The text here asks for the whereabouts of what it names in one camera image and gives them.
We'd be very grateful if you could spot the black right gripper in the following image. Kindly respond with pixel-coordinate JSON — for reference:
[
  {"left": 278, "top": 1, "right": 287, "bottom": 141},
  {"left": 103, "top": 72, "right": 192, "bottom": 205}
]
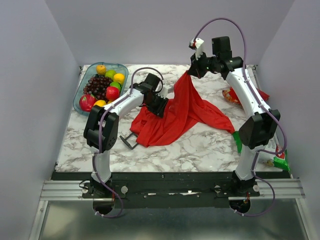
[{"left": 186, "top": 50, "right": 219, "bottom": 79}]

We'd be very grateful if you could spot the red t-shirt garment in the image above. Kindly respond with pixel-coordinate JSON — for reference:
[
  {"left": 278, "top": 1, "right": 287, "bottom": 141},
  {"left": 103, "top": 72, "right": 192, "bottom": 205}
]
[{"left": 130, "top": 72, "right": 235, "bottom": 148}]

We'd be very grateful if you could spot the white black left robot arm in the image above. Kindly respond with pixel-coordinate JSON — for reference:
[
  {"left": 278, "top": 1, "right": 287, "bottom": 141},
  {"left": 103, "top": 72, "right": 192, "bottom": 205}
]
[{"left": 83, "top": 73, "right": 169, "bottom": 198}]

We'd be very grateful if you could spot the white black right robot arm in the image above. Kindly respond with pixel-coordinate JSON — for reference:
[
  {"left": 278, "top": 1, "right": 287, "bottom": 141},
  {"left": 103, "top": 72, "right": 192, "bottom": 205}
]
[{"left": 188, "top": 36, "right": 281, "bottom": 196}]

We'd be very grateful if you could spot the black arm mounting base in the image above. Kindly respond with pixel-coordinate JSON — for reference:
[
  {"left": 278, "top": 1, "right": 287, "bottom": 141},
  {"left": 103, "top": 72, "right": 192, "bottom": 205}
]
[{"left": 51, "top": 171, "right": 262, "bottom": 209}]

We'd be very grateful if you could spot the red cookie snack bag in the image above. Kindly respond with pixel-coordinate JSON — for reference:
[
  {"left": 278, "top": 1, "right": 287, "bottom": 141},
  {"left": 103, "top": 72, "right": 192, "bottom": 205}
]
[{"left": 222, "top": 87, "right": 270, "bottom": 106}]

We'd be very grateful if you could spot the green apple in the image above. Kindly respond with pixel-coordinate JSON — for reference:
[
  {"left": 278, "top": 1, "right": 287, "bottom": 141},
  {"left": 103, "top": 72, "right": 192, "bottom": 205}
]
[{"left": 109, "top": 81, "right": 122, "bottom": 91}]

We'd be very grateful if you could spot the red apple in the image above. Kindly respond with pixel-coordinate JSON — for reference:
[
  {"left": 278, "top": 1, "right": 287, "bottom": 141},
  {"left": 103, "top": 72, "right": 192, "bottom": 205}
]
[{"left": 105, "top": 86, "right": 120, "bottom": 101}]

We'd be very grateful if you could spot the yellow orange fruit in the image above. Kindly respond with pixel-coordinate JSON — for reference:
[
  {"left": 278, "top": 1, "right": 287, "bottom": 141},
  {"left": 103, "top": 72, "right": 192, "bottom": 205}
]
[{"left": 113, "top": 73, "right": 126, "bottom": 85}]

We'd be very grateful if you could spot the clear teal fruit tray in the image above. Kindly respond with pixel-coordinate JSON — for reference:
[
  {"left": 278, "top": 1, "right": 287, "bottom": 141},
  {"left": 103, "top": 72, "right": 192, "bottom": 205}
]
[{"left": 73, "top": 62, "right": 129, "bottom": 116}]

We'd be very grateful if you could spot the green lime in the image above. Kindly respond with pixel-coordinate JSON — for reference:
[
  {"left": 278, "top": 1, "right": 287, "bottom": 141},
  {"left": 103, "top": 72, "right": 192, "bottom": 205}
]
[{"left": 104, "top": 69, "right": 117, "bottom": 79}]

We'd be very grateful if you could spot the yellow mango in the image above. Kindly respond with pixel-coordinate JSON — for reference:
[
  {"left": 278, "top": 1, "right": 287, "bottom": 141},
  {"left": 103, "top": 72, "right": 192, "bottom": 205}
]
[{"left": 93, "top": 99, "right": 107, "bottom": 107}]

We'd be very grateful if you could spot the dark purple grape bunch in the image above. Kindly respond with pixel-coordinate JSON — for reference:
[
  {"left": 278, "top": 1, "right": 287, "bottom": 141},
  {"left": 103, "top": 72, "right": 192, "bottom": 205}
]
[{"left": 83, "top": 74, "right": 113, "bottom": 100}]

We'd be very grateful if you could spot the orange tangerine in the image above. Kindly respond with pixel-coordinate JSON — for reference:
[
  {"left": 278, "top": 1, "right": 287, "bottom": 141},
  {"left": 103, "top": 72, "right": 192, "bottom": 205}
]
[{"left": 96, "top": 64, "right": 107, "bottom": 76}]

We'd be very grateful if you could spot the red dragon fruit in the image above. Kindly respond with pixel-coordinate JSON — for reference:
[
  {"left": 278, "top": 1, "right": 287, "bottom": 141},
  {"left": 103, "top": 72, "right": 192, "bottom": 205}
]
[{"left": 79, "top": 93, "right": 97, "bottom": 112}]

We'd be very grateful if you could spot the green chips snack bag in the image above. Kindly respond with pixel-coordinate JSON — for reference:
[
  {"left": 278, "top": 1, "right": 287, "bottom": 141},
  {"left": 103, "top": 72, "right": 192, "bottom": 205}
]
[{"left": 232, "top": 131, "right": 290, "bottom": 171}]

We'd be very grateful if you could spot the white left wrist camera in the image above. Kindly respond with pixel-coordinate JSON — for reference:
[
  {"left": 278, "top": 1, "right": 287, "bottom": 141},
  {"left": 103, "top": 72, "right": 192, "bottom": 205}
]
[{"left": 157, "top": 84, "right": 174, "bottom": 98}]

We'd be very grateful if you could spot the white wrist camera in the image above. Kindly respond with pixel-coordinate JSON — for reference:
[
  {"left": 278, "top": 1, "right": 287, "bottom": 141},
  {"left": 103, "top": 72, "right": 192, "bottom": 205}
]
[
  {"left": 157, "top": 84, "right": 174, "bottom": 98},
  {"left": 188, "top": 37, "right": 204, "bottom": 60}
]

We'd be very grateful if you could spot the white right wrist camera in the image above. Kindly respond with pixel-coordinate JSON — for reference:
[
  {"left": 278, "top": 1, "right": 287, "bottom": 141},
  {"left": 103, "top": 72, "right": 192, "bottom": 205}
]
[{"left": 188, "top": 37, "right": 204, "bottom": 60}]

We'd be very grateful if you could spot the black square frame stand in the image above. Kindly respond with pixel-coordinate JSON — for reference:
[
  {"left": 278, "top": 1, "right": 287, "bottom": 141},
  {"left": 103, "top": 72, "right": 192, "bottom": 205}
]
[{"left": 119, "top": 132, "right": 139, "bottom": 150}]

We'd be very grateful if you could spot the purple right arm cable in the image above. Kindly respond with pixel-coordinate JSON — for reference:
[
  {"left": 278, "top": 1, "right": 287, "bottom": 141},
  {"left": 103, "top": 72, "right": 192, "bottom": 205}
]
[{"left": 192, "top": 17, "right": 288, "bottom": 217}]

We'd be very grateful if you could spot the aluminium rail frame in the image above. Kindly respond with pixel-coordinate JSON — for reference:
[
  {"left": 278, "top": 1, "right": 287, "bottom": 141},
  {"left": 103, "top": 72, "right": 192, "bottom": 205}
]
[{"left": 30, "top": 179, "right": 318, "bottom": 240}]

